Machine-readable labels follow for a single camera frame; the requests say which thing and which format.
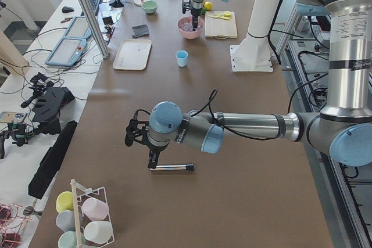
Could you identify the black computer mouse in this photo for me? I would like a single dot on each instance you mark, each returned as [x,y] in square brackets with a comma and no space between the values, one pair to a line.
[67,9]

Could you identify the grey cup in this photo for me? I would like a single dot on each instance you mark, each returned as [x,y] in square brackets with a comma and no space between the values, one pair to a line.
[65,221]

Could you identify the green bowl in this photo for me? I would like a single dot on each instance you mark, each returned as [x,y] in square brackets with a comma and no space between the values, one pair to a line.
[149,7]

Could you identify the steel muddler black tip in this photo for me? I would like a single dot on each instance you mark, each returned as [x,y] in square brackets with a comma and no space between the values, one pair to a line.
[174,167]

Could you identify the aluminium frame post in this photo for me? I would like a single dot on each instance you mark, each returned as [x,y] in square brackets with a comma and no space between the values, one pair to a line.
[94,27]

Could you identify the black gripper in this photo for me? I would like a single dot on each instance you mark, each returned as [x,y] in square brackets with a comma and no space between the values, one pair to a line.
[153,150]
[195,12]

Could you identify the pink bowl of ice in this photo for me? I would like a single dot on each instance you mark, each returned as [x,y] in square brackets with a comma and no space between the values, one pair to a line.
[185,27]

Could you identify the light blue cup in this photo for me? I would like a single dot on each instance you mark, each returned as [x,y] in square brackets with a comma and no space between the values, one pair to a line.
[182,58]

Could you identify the pink cup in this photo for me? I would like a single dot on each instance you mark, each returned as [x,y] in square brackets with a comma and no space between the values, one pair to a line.
[95,209]

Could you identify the blue teach pendant far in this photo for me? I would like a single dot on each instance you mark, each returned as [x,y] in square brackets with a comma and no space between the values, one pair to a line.
[78,28]

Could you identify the yellow plastic knife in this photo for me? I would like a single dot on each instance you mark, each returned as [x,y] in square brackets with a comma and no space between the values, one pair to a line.
[219,17]

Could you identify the blue teach pendant near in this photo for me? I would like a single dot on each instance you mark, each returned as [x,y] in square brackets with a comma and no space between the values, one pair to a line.
[67,52]

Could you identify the cream rabbit tray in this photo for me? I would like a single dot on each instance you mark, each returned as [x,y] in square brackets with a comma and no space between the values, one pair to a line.
[132,54]

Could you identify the wooden cutting board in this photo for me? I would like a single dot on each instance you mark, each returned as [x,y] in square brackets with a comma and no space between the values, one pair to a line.
[219,28]

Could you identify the black long bar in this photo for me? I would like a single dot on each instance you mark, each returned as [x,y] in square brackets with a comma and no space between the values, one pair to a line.
[51,162]

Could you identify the black bracket stand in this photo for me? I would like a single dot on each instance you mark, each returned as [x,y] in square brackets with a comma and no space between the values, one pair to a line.
[47,110]

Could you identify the blue teach pendant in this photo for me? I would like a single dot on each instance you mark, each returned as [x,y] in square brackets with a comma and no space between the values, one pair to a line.
[78,28]
[67,52]

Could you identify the white wire cup rack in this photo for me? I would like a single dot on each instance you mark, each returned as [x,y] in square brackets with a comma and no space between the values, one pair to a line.
[80,194]

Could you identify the grey folded cloth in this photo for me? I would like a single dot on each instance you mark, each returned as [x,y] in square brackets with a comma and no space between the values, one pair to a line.
[140,31]

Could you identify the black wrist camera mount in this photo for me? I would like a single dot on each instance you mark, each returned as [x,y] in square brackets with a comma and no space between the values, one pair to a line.
[137,131]
[185,6]

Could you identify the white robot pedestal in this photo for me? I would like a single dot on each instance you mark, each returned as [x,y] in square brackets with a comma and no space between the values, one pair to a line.
[253,53]

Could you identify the white cup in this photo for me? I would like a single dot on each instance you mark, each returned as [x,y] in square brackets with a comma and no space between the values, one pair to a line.
[98,232]

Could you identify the mint green cup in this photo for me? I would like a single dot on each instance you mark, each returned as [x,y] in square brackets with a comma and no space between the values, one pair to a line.
[67,240]

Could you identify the yellow cup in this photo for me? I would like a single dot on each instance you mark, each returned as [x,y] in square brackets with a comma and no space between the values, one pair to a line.
[64,201]

